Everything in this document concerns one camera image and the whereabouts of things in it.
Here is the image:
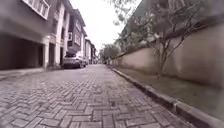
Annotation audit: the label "green tree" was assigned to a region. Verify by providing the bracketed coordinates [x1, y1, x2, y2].
[98, 43, 121, 63]

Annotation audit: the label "row of buildings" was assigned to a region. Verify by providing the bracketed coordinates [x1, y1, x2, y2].
[84, 38, 100, 65]

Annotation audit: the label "grey car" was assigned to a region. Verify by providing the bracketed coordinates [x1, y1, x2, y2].
[62, 54, 89, 70]

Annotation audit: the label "grey brick paved road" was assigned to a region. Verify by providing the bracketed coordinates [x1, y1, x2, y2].
[0, 63, 198, 128]

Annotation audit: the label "dark building with white trim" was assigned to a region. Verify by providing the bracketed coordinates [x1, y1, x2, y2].
[66, 8, 89, 61]

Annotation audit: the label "thin bare tree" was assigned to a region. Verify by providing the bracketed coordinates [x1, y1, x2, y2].
[145, 0, 215, 80]

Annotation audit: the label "grey concrete kerb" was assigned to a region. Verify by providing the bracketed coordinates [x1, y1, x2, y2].
[107, 65, 224, 128]

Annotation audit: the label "grass verge strip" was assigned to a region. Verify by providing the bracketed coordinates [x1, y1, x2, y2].
[112, 65, 224, 122]

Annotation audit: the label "grey concrete pavement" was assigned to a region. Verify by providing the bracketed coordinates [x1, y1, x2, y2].
[0, 67, 47, 82]

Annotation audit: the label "pale building with columns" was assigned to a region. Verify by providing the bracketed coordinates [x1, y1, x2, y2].
[0, 0, 75, 71]

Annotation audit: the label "leafy trees over wall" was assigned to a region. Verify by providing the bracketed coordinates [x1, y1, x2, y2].
[105, 0, 158, 55]

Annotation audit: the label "beige boundary wall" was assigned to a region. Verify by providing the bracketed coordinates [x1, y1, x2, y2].
[109, 22, 224, 89]

